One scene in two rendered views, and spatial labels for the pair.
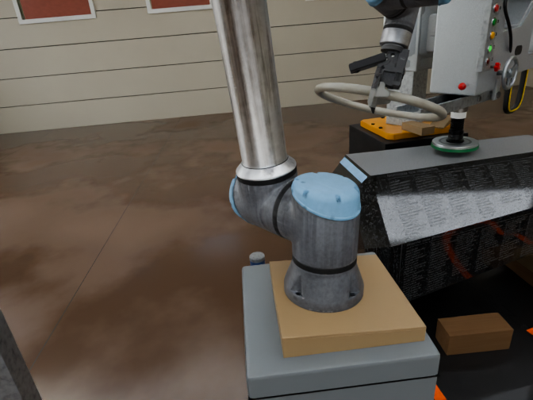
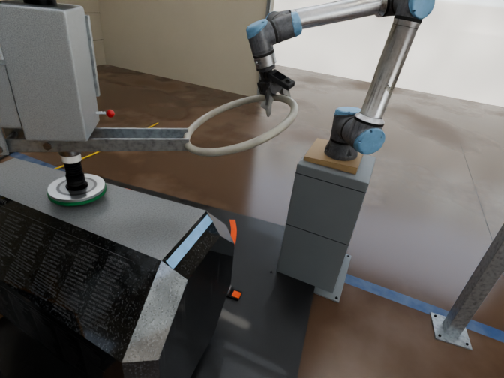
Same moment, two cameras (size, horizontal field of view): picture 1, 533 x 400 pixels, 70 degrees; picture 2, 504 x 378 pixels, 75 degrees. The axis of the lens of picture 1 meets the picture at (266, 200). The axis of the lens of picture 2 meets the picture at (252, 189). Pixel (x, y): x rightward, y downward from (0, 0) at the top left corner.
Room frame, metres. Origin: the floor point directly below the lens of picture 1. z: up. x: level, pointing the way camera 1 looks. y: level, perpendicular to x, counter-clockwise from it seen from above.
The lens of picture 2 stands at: (2.59, 0.14, 1.64)
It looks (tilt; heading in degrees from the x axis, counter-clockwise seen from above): 31 degrees down; 203
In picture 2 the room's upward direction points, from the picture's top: 7 degrees clockwise
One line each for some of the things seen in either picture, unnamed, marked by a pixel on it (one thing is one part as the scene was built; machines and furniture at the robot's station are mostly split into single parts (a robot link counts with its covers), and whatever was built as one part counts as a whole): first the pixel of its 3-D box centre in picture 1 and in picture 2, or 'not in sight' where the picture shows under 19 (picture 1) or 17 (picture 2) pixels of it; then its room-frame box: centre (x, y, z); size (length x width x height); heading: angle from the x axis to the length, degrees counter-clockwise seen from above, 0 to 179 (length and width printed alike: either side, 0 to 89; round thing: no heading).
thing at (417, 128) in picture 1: (417, 127); not in sight; (2.44, -1.03, 0.81); 0.20 x 0.10 x 0.05; 17
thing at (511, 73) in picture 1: (501, 72); not in sight; (1.82, -1.14, 1.20); 0.15 x 0.10 x 0.15; 127
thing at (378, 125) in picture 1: (404, 125); not in sight; (2.70, -1.04, 0.76); 0.49 x 0.49 x 0.05; 9
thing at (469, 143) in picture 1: (454, 142); (77, 187); (1.84, -0.97, 0.88); 0.21 x 0.21 x 0.01
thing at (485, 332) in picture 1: (473, 333); not in sight; (1.36, -0.93, 0.07); 0.30 x 0.12 x 0.12; 91
